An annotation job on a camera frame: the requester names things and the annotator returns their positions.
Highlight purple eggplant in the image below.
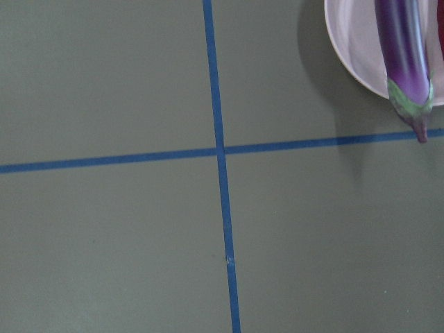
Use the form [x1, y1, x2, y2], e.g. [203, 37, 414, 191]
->
[373, 0, 434, 144]

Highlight pink plate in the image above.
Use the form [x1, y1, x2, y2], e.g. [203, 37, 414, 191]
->
[324, 1, 443, 106]

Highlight red chili pepper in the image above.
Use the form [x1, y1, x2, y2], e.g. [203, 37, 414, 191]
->
[436, 0, 444, 57]

